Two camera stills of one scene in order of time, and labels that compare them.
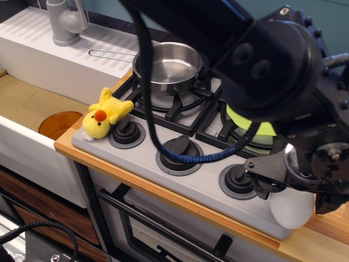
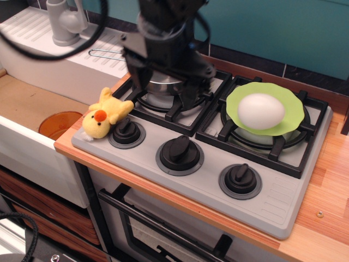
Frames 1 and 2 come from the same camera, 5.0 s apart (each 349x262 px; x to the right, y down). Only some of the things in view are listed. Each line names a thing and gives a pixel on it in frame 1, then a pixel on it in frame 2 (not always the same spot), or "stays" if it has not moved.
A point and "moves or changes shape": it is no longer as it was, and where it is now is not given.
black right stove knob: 234,183 stays
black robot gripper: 315,159 → 167,41
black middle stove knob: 180,145 stays
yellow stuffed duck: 97,122 stays
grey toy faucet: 68,20 stays
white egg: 292,208 moves or changes shape
